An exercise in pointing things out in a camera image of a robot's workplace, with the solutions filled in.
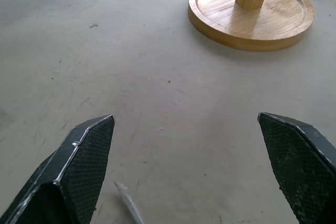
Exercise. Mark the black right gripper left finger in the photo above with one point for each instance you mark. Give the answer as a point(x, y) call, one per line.
point(65, 176)

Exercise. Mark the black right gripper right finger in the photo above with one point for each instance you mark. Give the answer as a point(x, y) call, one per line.
point(302, 166)

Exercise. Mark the round wooden stand with post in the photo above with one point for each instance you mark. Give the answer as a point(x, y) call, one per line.
point(252, 16)

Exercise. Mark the white tape strip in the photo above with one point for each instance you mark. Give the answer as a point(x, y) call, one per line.
point(130, 203)

